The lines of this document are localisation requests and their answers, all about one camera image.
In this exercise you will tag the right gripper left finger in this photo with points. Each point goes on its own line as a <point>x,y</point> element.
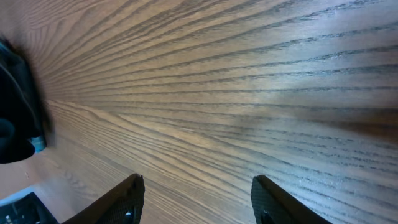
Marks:
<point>124,204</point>

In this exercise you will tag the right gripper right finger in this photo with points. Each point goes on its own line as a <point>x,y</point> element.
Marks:
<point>273,205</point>

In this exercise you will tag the dark object with white edge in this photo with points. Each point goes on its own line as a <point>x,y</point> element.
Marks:
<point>24,206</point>

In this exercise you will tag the light blue garment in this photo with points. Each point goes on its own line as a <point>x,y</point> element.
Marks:
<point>39,143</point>

